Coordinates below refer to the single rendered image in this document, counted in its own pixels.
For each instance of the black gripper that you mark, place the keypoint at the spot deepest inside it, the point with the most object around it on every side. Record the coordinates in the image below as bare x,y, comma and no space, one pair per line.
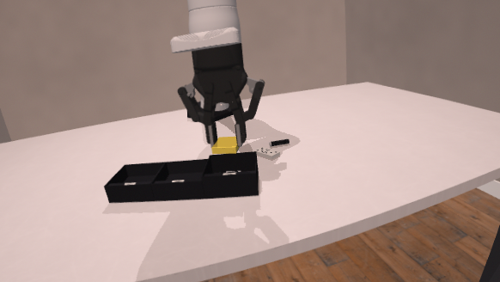
219,76

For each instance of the white domino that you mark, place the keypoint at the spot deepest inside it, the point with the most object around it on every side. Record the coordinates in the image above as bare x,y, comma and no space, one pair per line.
262,151

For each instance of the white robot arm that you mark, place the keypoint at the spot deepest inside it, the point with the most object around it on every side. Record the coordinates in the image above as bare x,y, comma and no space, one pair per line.
218,22

